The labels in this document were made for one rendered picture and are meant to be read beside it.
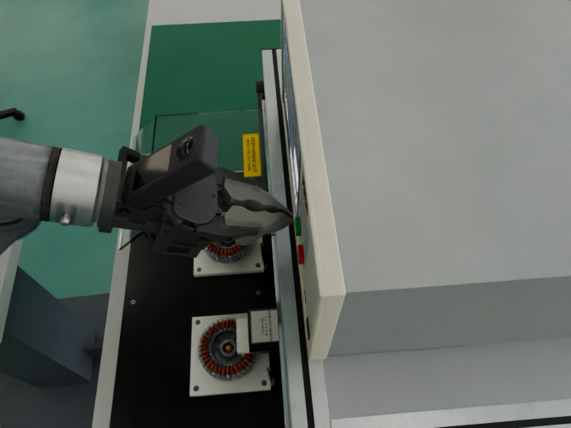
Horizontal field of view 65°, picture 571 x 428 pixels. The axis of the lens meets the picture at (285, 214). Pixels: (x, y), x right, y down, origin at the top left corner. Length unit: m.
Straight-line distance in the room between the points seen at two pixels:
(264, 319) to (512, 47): 0.54
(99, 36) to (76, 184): 2.54
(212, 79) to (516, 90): 0.99
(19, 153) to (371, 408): 0.45
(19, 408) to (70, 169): 1.48
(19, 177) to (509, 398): 0.56
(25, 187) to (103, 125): 1.99
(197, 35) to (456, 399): 1.29
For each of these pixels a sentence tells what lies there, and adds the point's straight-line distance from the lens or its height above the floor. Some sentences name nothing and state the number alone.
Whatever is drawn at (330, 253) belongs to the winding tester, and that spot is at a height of 1.32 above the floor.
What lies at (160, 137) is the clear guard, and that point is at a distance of 0.83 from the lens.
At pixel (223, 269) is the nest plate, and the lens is 0.98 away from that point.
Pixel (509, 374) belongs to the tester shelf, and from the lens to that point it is 0.62.
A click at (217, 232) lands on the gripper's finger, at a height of 1.25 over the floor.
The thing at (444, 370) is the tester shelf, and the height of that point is 1.11.
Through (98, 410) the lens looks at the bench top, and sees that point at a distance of 0.99.
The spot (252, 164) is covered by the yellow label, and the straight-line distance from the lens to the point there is 0.76.
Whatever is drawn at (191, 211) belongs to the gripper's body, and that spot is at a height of 1.27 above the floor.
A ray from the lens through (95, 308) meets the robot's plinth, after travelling 1.90.
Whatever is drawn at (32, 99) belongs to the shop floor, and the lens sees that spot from 2.73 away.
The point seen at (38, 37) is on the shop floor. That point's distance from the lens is 3.12.
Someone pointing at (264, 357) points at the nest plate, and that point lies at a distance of 0.91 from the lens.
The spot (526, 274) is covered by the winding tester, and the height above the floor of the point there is 1.32.
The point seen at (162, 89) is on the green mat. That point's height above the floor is 0.75.
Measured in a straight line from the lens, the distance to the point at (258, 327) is 0.78.
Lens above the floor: 1.66
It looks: 58 degrees down
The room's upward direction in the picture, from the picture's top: straight up
